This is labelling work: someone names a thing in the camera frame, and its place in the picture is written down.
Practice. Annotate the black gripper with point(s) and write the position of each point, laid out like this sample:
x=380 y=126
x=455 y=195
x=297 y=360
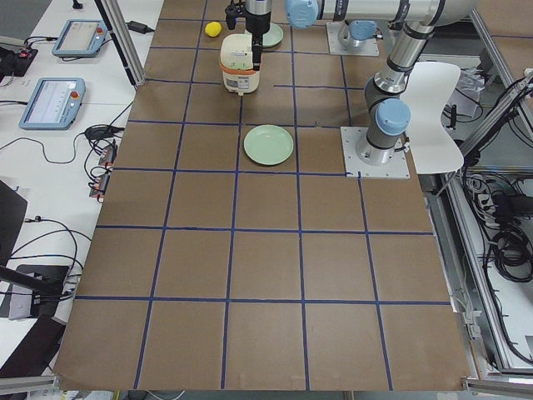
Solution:
x=255 y=22

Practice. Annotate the white rice cooker orange handle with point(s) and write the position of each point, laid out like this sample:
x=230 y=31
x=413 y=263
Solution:
x=236 y=64

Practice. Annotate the green plate near arm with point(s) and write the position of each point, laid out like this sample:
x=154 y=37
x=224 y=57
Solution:
x=268 y=145
x=273 y=37

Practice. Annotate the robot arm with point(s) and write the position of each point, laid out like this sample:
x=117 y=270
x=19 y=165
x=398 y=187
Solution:
x=389 y=116
x=300 y=14

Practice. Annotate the yellow toy pepper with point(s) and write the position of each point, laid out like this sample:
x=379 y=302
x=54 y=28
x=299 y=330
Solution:
x=213 y=29

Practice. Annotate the black power adapter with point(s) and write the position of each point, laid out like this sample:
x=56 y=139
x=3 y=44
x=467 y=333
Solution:
x=139 y=27

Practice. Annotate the far blue teach pendant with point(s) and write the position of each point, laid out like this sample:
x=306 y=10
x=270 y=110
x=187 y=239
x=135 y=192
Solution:
x=80 y=39

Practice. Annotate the blue teach pendant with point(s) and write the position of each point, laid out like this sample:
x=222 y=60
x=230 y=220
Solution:
x=54 y=104
x=80 y=39

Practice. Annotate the white chair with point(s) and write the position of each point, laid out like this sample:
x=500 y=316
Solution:
x=429 y=88

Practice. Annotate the near blue teach pendant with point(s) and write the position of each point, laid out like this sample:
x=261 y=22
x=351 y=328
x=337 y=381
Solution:
x=54 y=104

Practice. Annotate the brown paper table mat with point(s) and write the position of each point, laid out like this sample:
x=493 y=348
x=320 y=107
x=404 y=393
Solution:
x=210 y=271

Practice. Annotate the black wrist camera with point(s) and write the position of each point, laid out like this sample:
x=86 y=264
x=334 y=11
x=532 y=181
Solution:
x=233 y=11

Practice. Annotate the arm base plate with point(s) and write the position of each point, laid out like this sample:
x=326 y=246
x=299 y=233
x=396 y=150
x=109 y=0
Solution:
x=356 y=38
x=362 y=160

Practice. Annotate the aluminium frame post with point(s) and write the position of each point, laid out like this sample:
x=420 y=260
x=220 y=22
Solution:
x=111 y=14

